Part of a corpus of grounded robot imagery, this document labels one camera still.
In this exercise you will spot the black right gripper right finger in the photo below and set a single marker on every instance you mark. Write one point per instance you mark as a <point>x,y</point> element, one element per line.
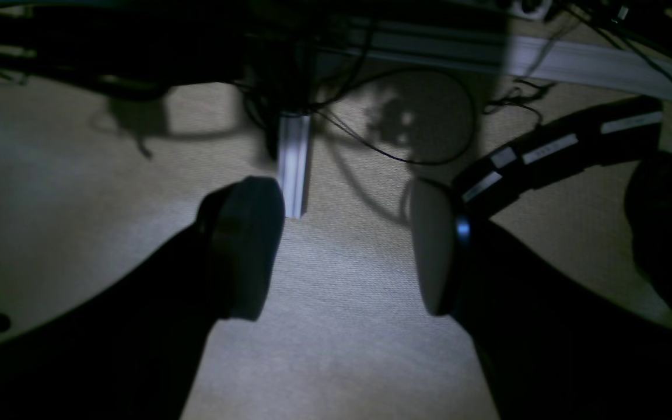
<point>549,347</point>

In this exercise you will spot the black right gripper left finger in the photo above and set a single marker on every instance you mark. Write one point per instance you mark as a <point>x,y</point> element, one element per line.
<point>132,352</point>

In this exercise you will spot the aluminium frame leg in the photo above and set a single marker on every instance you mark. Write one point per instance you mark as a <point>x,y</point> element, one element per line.
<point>293,158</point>

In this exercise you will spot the aluminium frame rail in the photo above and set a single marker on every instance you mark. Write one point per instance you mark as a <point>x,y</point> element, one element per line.
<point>505,54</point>

